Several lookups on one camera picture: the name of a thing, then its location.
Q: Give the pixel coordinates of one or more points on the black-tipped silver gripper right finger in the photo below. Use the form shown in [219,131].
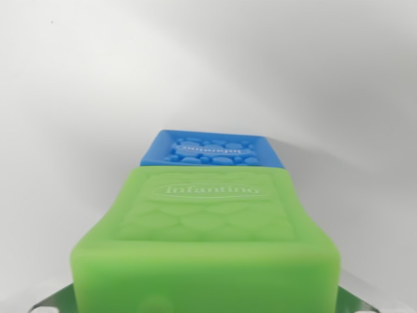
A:
[355,303]

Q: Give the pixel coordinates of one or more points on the black-tipped silver gripper left finger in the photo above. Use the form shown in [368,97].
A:
[55,301]

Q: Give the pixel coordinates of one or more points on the green soft infantino cube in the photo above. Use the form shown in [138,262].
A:
[202,261]

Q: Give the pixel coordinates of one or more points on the blue soft infantino cube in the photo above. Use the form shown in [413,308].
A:
[156,153]

